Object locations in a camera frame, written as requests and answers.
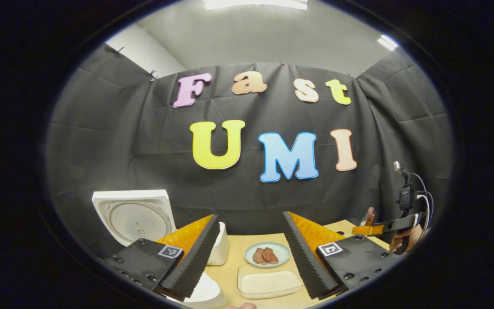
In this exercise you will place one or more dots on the white rice cooker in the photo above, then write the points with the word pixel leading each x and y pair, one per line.
pixel 131 219

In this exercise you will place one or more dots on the red meat slice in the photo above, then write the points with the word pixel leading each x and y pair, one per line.
pixel 272 255
pixel 259 256

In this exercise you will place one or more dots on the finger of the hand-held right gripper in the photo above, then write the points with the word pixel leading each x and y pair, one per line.
pixel 401 224

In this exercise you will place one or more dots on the black backdrop cloth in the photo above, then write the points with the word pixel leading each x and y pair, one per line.
pixel 144 128

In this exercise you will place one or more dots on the transparent plastic container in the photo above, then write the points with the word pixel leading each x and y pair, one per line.
pixel 247 296

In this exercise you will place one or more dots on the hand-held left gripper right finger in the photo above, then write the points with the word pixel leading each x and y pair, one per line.
pixel 307 264

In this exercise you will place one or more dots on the pale green plate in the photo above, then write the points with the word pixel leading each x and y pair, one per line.
pixel 282 253

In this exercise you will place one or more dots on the small ceiling light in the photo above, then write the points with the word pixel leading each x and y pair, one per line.
pixel 387 42

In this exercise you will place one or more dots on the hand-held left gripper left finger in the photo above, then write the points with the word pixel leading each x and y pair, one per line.
pixel 195 262

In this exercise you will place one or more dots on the large ceiling light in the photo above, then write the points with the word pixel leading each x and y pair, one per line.
pixel 255 3

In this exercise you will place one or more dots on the white toaster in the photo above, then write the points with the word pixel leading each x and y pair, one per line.
pixel 221 249

